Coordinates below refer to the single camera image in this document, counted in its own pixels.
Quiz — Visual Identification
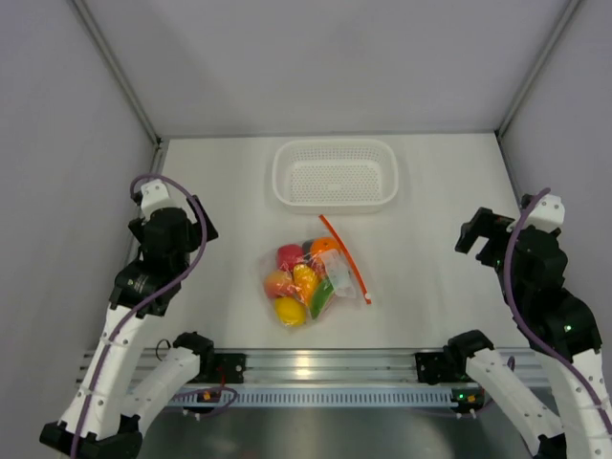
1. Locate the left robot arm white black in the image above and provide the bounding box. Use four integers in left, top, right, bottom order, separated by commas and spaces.
39, 174, 218, 458

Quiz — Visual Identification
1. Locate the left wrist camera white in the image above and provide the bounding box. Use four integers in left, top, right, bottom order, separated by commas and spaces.
132, 179, 176, 220

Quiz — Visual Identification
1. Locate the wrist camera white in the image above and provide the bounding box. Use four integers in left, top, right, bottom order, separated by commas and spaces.
132, 179, 176, 220
523, 194, 565, 233

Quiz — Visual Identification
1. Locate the yellow fake lemon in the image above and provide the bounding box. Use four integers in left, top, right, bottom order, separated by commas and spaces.
273, 296, 307, 327

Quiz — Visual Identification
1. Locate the orange fake fruit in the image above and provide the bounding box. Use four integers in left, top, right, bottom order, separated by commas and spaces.
310, 236, 340, 263

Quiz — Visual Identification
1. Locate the white perforated plastic basket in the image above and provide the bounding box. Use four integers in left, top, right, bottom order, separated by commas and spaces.
272, 138, 399, 214

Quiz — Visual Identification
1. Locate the red fake apple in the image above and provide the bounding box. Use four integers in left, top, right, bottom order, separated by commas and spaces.
276, 244, 304, 273

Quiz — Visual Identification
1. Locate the white slotted cable duct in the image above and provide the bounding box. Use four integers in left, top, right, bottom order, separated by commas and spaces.
168, 386, 485, 409

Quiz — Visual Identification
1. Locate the yellow orange fake mango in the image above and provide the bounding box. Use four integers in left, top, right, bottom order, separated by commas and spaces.
293, 264, 319, 305

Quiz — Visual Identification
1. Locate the clear zip top bag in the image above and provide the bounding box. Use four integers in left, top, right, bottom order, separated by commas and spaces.
256, 214, 373, 329

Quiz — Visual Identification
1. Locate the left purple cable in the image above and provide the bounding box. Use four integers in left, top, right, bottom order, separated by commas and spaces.
69, 174, 209, 459

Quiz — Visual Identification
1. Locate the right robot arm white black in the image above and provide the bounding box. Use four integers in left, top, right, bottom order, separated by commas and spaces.
443, 188, 611, 458

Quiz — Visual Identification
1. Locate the aluminium rail frame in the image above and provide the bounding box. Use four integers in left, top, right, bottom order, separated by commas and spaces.
75, 347, 551, 386

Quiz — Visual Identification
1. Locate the dark fake plum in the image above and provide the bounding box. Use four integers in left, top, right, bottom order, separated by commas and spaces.
301, 239, 315, 256

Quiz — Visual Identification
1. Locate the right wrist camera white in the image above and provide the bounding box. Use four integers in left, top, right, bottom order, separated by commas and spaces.
523, 194, 565, 233

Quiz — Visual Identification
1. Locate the fake watermelon slice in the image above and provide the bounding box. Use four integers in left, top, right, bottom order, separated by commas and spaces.
309, 277, 335, 319

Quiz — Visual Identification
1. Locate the peach fake fruit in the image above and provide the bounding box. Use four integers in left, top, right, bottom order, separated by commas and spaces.
263, 270, 296, 299

